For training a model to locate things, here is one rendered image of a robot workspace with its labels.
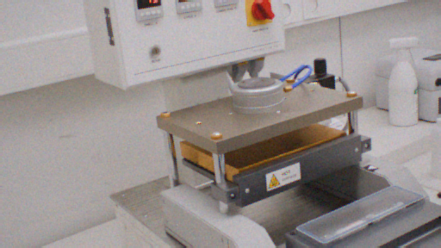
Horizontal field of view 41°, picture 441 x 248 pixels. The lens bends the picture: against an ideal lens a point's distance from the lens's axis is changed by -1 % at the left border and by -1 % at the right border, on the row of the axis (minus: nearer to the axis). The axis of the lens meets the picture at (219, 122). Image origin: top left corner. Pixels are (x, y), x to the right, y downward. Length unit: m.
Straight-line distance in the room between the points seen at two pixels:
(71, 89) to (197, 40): 0.45
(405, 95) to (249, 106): 0.91
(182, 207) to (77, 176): 0.57
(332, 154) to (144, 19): 0.36
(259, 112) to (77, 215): 0.68
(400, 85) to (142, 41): 0.95
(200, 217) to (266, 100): 0.20
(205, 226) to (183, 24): 0.34
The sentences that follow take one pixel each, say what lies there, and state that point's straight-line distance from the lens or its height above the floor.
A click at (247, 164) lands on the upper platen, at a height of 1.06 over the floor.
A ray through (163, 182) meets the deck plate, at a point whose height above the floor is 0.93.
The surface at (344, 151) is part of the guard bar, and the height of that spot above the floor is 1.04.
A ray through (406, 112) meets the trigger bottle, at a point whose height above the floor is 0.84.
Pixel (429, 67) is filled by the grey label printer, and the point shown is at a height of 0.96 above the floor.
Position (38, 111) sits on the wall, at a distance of 1.34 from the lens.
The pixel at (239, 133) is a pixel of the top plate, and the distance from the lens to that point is 0.80.
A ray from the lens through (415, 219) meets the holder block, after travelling 0.81.
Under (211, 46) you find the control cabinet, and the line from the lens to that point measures 1.01.
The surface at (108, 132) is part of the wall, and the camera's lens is 1.42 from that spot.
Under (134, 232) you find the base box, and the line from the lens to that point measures 1.08.
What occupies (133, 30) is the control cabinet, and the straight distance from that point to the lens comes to 0.94.
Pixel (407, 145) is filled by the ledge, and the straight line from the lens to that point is 1.63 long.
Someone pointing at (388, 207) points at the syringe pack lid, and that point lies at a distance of 0.82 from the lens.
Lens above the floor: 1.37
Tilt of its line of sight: 17 degrees down
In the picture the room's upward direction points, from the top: 6 degrees counter-clockwise
